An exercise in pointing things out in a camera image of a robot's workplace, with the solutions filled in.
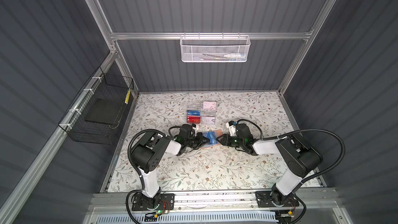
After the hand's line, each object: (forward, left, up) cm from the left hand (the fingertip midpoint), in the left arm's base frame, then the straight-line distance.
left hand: (211, 139), depth 91 cm
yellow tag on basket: (+17, +45, +22) cm, 53 cm away
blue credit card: (+19, +10, +2) cm, 22 cm away
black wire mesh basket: (+19, +57, +29) cm, 67 cm away
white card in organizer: (+15, 0, -1) cm, 15 cm away
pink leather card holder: (+4, -1, -2) cm, 4 cm away
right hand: (0, -6, -1) cm, 6 cm away
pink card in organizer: (+22, -1, +6) cm, 23 cm away
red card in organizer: (+16, +10, -1) cm, 19 cm away
